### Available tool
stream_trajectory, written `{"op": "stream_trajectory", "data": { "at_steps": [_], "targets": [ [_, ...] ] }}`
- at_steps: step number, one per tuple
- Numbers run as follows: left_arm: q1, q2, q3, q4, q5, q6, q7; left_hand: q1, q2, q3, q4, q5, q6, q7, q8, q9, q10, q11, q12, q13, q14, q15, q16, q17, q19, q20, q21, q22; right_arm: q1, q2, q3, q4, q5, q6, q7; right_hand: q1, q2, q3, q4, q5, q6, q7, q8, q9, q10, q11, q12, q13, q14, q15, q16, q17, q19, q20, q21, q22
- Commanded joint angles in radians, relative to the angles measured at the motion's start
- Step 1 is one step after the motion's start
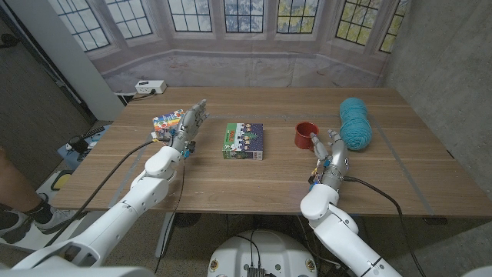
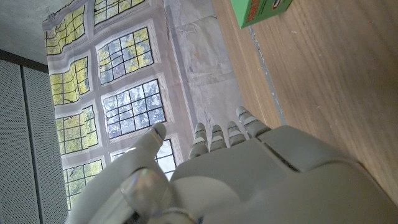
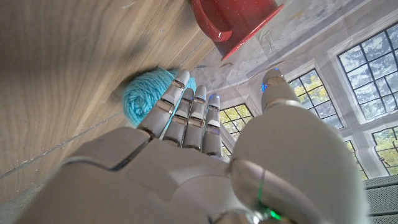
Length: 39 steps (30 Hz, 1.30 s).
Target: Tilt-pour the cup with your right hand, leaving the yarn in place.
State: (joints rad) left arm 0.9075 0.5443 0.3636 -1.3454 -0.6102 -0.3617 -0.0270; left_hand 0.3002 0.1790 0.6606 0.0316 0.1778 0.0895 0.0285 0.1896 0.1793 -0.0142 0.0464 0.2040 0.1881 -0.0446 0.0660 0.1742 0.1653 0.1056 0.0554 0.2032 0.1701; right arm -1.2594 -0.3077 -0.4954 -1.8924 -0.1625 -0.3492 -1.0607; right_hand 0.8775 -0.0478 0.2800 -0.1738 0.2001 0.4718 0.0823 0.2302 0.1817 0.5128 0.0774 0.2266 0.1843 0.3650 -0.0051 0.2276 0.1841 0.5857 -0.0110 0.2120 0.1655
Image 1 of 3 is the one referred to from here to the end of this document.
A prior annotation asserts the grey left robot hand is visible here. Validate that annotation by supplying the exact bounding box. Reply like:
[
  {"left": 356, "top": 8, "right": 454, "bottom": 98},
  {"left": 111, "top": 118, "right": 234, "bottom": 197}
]
[{"left": 168, "top": 98, "right": 210, "bottom": 159}]

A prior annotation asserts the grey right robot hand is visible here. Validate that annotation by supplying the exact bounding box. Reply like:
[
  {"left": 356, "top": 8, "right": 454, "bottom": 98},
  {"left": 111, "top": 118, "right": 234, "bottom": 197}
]
[{"left": 307, "top": 129, "right": 350, "bottom": 192}]

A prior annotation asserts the red speckled enamel cup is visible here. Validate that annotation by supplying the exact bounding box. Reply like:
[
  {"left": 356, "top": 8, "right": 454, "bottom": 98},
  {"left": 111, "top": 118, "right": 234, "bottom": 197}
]
[{"left": 294, "top": 121, "right": 320, "bottom": 151}]

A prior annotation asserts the teal yarn skein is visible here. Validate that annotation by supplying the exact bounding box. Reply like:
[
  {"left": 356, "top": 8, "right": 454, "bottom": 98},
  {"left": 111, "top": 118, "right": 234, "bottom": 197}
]
[{"left": 339, "top": 96, "right": 374, "bottom": 152}]

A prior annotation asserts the colourful printed small box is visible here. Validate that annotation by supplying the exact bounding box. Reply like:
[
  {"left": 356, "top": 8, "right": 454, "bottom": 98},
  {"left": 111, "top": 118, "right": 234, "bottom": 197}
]
[{"left": 152, "top": 108, "right": 185, "bottom": 140}]

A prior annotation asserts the green christmas puzzle box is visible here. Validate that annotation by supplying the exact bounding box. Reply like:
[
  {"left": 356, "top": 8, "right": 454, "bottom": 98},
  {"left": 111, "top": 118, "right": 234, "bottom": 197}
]
[{"left": 221, "top": 122, "right": 264, "bottom": 161}]

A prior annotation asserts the white power strip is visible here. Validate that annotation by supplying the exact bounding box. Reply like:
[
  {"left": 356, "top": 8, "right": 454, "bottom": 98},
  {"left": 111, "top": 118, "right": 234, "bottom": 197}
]
[{"left": 135, "top": 79, "right": 168, "bottom": 95}]

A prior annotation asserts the printed window backdrop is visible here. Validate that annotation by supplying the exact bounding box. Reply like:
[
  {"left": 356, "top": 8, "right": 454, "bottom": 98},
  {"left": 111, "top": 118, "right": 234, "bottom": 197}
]
[{"left": 48, "top": 0, "right": 411, "bottom": 93}]

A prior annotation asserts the black round floor fan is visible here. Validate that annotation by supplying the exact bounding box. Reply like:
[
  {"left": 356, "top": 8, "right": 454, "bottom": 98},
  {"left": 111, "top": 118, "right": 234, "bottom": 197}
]
[{"left": 173, "top": 212, "right": 201, "bottom": 229}]

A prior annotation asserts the black remote control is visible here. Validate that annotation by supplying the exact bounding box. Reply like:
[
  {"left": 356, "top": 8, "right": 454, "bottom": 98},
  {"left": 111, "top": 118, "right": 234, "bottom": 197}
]
[{"left": 79, "top": 125, "right": 105, "bottom": 139}]

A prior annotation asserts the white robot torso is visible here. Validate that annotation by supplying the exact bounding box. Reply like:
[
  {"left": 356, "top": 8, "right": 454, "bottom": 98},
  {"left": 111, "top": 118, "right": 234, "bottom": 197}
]
[{"left": 207, "top": 229, "right": 319, "bottom": 277}]

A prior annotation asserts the grey metal table leg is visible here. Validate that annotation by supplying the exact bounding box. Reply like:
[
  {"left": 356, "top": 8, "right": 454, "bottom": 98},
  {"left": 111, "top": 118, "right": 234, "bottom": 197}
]
[{"left": 155, "top": 212, "right": 177, "bottom": 259}]

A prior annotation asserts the black round device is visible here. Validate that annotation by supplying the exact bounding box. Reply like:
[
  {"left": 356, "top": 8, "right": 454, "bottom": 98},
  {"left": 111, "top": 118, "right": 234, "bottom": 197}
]
[{"left": 68, "top": 136, "right": 89, "bottom": 155}]

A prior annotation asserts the yellow black foot pedal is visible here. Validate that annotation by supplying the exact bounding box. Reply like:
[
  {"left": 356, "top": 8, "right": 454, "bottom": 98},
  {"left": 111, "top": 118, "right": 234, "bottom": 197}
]
[{"left": 50, "top": 170, "right": 74, "bottom": 192}]

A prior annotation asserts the grey sneaker with black sock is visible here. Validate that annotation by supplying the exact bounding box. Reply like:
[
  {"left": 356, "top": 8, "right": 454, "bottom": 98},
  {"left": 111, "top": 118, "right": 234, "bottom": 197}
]
[{"left": 32, "top": 193, "right": 88, "bottom": 235}]

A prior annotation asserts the person's bare leg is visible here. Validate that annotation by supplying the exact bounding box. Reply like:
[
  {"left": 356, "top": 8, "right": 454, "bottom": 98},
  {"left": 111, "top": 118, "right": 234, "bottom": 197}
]
[{"left": 0, "top": 145, "right": 43, "bottom": 212}]

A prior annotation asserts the dark grey sneaker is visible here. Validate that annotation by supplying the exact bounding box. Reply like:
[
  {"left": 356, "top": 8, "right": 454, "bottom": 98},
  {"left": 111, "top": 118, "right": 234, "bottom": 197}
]
[{"left": 0, "top": 209, "right": 34, "bottom": 245}]

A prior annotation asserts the thin black left wrist cable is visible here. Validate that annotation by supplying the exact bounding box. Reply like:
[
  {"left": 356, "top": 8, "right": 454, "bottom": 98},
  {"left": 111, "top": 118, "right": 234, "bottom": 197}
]
[{"left": 153, "top": 157, "right": 186, "bottom": 274}]

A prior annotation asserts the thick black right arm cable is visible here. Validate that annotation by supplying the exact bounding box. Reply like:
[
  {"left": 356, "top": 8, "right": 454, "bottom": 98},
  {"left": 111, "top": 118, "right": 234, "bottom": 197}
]
[{"left": 343, "top": 175, "right": 427, "bottom": 277}]

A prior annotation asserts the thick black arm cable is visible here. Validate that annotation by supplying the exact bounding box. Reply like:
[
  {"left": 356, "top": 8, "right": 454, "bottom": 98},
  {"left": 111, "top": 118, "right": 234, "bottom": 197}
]
[
  {"left": 343, "top": 175, "right": 427, "bottom": 277},
  {"left": 44, "top": 139, "right": 159, "bottom": 248}
]

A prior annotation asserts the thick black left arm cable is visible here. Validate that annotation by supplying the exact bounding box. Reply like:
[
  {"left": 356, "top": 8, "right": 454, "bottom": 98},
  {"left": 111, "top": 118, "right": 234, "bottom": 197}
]
[{"left": 44, "top": 139, "right": 159, "bottom": 248}]

